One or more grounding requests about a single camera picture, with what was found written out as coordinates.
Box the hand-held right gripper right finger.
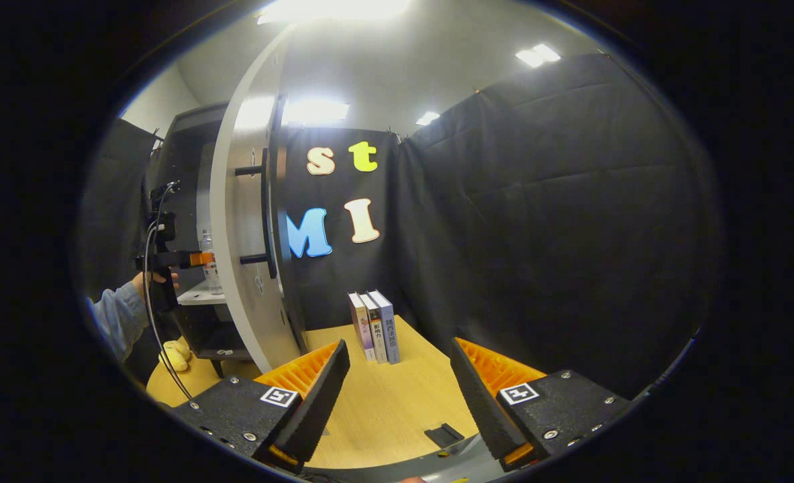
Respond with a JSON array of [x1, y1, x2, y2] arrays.
[[449, 337, 634, 472]]

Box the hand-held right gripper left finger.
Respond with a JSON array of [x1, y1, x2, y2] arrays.
[[170, 339, 352, 474]]

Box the clear plastic bottle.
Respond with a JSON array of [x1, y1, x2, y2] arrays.
[[200, 229, 226, 297]]

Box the white cabinet door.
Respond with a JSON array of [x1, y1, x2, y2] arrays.
[[209, 27, 311, 374]]

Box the black door handle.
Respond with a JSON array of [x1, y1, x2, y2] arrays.
[[234, 148, 279, 280]]

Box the dark grey cabinet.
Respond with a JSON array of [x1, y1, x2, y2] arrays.
[[145, 102, 263, 378]]

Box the white cabinet shelf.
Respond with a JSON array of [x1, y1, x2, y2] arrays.
[[176, 280, 228, 307]]

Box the white spine book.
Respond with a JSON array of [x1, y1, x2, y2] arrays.
[[360, 292, 389, 366]]

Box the cream plush toy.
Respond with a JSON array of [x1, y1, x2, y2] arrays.
[[157, 337, 193, 374]]

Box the blue grey book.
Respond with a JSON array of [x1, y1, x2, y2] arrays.
[[368, 289, 402, 366]]

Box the black backdrop cloth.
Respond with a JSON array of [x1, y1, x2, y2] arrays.
[[78, 54, 725, 400]]

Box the large ceiling light panel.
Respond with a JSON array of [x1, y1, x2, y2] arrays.
[[258, 0, 412, 25]]

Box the small black bracket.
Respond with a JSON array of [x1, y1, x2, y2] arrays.
[[424, 422, 466, 449]]

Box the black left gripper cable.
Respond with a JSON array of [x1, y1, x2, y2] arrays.
[[142, 195, 195, 402]]

